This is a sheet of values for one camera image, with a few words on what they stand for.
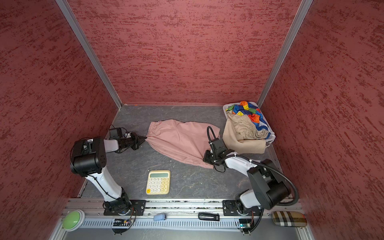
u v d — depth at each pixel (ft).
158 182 2.65
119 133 2.77
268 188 1.43
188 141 3.19
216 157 2.26
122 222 2.35
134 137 2.89
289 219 2.24
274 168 1.41
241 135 3.19
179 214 2.42
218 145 2.37
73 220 2.28
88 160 1.69
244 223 2.33
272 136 3.01
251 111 3.38
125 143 2.78
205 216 2.28
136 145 2.94
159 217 2.33
